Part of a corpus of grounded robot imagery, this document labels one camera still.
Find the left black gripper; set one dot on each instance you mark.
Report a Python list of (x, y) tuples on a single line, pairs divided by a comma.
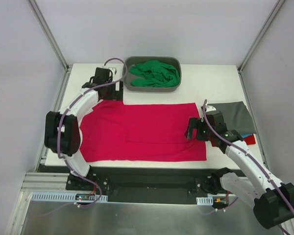
[(110, 91)]

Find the aluminium frame post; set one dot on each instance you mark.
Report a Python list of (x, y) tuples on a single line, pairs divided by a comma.
[(263, 30), (48, 33)]

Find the left aluminium rail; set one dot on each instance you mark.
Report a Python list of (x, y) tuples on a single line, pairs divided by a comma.
[(48, 182)]

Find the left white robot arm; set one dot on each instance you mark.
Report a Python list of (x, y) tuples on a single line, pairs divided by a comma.
[(62, 128)]

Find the folded grey t shirt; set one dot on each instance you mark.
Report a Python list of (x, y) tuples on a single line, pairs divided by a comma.
[(236, 116)]

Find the grey plastic bin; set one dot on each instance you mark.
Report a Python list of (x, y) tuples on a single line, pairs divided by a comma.
[(141, 59)]

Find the magenta t shirt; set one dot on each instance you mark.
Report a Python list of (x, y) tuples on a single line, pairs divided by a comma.
[(114, 131)]

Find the left aluminium frame post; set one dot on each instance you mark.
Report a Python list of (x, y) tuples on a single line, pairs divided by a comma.
[(48, 33)]

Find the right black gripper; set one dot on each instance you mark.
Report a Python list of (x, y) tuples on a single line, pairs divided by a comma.
[(194, 128)]

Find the folded teal t shirt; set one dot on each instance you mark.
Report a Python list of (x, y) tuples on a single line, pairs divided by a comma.
[(245, 135)]

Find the right aluminium frame post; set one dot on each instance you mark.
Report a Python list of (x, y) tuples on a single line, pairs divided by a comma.
[(263, 30)]

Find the left perforated cable duct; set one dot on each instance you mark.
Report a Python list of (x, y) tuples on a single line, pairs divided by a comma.
[(68, 197)]

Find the green t shirt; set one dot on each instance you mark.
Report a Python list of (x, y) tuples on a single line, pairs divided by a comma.
[(154, 73)]

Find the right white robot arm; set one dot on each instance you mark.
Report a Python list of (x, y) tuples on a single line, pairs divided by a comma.
[(271, 200)]

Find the right perforated cable duct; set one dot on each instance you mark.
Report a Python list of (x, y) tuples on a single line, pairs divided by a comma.
[(205, 201)]

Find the folded red t shirt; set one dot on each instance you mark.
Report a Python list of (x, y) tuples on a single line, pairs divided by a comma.
[(250, 140)]

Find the perforated cable duct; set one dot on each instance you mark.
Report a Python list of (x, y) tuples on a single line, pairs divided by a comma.
[(205, 201), (68, 197)]

